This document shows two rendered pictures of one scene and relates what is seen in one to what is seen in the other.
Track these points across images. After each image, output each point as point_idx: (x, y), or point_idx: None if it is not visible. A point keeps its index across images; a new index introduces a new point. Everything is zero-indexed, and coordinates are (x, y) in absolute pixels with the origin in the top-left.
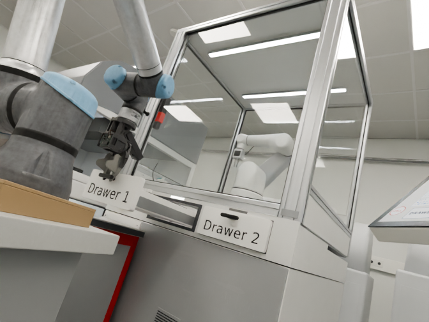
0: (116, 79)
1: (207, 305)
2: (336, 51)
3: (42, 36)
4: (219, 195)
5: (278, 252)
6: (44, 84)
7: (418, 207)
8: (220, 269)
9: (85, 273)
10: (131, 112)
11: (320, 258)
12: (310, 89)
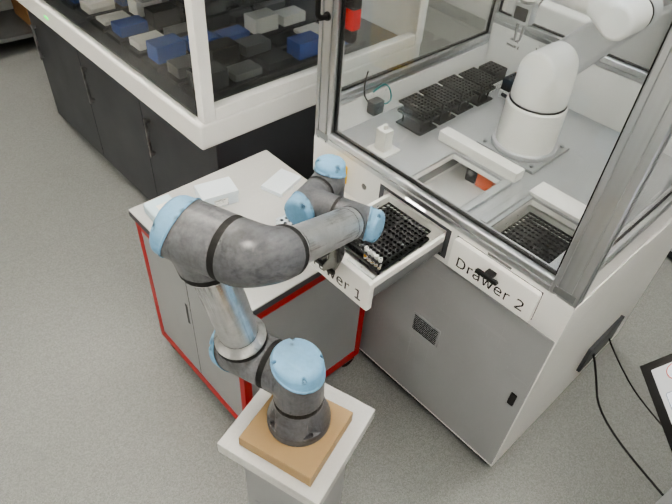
0: None
1: (468, 333)
2: None
3: (245, 325)
4: (473, 230)
5: (545, 324)
6: (283, 387)
7: None
8: (479, 310)
9: (330, 299)
10: None
11: (625, 270)
12: (633, 124)
